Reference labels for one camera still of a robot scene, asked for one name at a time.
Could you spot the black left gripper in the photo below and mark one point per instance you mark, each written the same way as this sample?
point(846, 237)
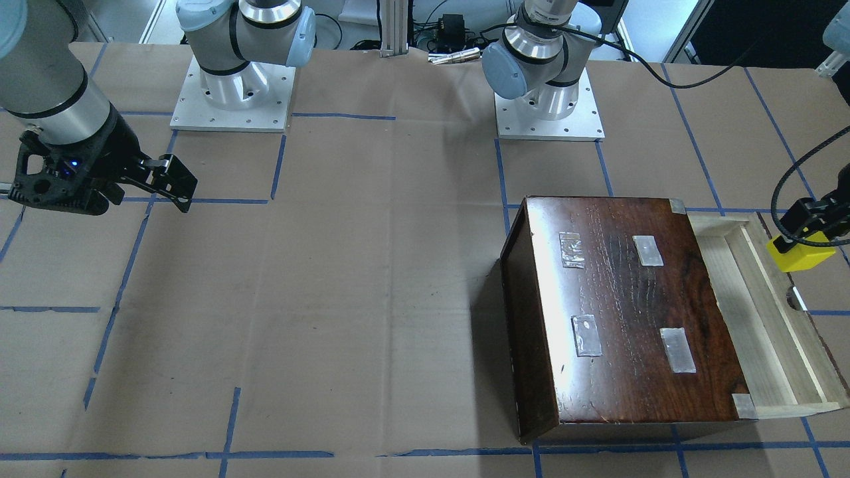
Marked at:
point(811, 217)

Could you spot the light wooden drawer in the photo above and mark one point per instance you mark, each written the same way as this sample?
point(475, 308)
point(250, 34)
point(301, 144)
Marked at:
point(788, 369)

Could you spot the yellow block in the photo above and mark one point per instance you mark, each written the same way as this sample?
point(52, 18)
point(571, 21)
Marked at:
point(792, 257)

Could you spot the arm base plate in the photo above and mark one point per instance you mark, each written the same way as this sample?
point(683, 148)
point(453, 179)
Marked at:
point(551, 113)
point(256, 99)

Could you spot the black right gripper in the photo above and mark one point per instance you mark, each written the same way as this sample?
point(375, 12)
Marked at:
point(117, 154)

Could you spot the black power adapter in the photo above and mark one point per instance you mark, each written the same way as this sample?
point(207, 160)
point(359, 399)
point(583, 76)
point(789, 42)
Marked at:
point(451, 31)

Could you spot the grey corner tape patch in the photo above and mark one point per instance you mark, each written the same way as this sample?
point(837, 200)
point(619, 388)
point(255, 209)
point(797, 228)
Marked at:
point(677, 206)
point(744, 406)

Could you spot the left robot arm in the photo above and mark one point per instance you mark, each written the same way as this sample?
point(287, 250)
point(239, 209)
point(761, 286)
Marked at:
point(548, 43)

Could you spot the aluminium frame post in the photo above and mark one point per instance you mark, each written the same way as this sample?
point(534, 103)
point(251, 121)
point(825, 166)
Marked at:
point(395, 26)

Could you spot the silver metal cylinder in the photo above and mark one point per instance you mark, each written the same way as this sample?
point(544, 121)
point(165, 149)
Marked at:
point(466, 55)

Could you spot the dark wooden drawer cabinet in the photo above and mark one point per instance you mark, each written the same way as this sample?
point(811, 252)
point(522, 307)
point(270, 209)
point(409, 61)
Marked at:
point(630, 394)

